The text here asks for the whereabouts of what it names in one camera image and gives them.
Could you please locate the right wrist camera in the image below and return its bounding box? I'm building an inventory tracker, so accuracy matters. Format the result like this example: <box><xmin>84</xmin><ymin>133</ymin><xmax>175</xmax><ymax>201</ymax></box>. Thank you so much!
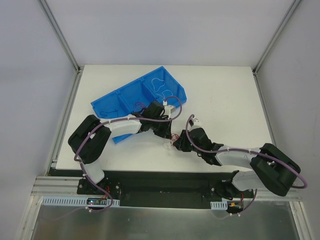
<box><xmin>188</xmin><ymin>117</ymin><xmax>202</xmax><ymax>131</ymax></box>

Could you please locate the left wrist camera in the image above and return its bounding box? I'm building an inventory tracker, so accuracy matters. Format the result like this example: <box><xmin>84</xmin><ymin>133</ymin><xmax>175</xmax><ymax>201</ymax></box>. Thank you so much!
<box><xmin>162</xmin><ymin>100</ymin><xmax>176</xmax><ymax>119</ymax></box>

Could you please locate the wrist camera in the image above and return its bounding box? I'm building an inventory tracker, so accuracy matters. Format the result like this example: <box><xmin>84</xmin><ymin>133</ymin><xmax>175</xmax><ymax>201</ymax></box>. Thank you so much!
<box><xmin>162</xmin><ymin>100</ymin><xmax>176</xmax><ymax>119</ymax></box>
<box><xmin>188</xmin><ymin>117</ymin><xmax>202</xmax><ymax>131</ymax></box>

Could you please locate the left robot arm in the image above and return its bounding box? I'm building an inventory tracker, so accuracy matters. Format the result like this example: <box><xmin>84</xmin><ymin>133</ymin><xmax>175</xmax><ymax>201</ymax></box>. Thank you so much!
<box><xmin>68</xmin><ymin>101</ymin><xmax>175</xmax><ymax>195</ymax></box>

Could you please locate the blue plastic divided bin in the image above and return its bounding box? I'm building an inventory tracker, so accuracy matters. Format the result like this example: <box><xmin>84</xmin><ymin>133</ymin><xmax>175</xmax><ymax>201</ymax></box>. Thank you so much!
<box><xmin>90</xmin><ymin>65</ymin><xmax>188</xmax><ymax>145</ymax></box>

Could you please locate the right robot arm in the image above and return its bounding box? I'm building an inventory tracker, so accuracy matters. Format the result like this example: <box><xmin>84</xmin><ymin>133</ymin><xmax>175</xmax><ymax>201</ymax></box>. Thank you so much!
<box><xmin>173</xmin><ymin>127</ymin><xmax>301</xmax><ymax>200</ymax></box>

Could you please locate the right aluminium frame post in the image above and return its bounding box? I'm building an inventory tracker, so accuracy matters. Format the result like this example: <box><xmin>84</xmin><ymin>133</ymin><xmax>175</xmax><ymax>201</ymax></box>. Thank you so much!
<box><xmin>252</xmin><ymin>0</ymin><xmax>303</xmax><ymax>76</ymax></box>

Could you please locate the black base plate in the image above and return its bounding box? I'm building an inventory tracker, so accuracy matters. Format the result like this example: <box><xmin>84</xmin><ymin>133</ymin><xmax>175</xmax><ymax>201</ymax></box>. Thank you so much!
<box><xmin>76</xmin><ymin>170</ymin><xmax>253</xmax><ymax>210</ymax></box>

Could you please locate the right white cable duct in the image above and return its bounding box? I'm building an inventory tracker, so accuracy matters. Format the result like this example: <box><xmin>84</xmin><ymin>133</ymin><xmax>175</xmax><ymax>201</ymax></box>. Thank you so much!
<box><xmin>210</xmin><ymin>200</ymin><xmax>228</xmax><ymax>211</ymax></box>

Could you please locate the silver metal sheet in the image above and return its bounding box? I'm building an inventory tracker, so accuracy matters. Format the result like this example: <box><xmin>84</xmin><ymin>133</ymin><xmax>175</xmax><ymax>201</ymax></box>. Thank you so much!
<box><xmin>31</xmin><ymin>201</ymin><xmax>301</xmax><ymax>240</ymax></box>

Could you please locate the dark thin cable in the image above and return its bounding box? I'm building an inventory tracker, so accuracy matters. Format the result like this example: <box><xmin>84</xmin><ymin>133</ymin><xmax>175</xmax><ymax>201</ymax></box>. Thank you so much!
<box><xmin>99</xmin><ymin>108</ymin><xmax>120</xmax><ymax>118</ymax></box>

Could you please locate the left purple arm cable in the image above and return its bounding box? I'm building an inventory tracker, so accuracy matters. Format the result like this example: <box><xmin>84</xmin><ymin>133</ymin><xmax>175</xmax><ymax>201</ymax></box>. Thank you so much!
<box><xmin>74</xmin><ymin>96</ymin><xmax>182</xmax><ymax>191</ymax></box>

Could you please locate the left aluminium frame post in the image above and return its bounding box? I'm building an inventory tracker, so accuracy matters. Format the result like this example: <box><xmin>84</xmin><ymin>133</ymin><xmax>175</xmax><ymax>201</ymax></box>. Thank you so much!
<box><xmin>37</xmin><ymin>0</ymin><xmax>81</xmax><ymax>73</ymax></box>

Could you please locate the white cable duct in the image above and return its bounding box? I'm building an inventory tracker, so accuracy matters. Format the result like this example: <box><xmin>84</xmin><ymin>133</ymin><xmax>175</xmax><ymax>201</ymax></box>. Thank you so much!
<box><xmin>42</xmin><ymin>196</ymin><xmax>120</xmax><ymax>208</ymax></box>
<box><xmin>210</xmin><ymin>200</ymin><xmax>228</xmax><ymax>211</ymax></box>

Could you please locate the left white cable duct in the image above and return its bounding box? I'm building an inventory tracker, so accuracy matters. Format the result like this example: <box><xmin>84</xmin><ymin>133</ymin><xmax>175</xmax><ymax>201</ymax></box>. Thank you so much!
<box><xmin>42</xmin><ymin>196</ymin><xmax>120</xmax><ymax>208</ymax></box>

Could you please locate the aluminium frame post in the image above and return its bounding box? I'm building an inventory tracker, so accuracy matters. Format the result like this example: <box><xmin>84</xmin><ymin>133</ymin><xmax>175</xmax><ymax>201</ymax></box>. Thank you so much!
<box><xmin>252</xmin><ymin>0</ymin><xmax>303</xmax><ymax>76</ymax></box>
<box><xmin>37</xmin><ymin>0</ymin><xmax>81</xmax><ymax>73</ymax></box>

